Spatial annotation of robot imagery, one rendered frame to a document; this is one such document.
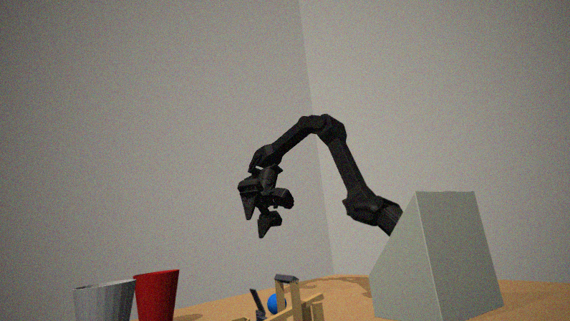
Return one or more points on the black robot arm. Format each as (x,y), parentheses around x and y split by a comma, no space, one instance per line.
(362,204)

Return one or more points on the grey cone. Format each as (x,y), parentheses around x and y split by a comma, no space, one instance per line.
(110,301)

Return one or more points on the blue ball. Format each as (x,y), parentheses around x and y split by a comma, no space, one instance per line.
(272,304)

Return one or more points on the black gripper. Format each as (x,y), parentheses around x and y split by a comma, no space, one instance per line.
(253,194)

